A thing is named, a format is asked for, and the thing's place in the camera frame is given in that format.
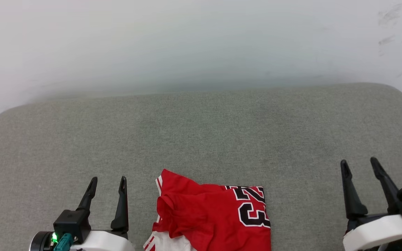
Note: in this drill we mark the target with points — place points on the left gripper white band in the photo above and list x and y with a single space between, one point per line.
106 242

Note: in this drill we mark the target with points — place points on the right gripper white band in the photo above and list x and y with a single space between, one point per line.
379 233

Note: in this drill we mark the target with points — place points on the red and white basketball jersey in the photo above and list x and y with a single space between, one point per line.
204 216

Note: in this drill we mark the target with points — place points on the grey fabric sofa cushion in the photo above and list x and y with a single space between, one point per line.
201 132

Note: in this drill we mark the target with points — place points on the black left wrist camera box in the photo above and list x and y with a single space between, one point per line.
72 221

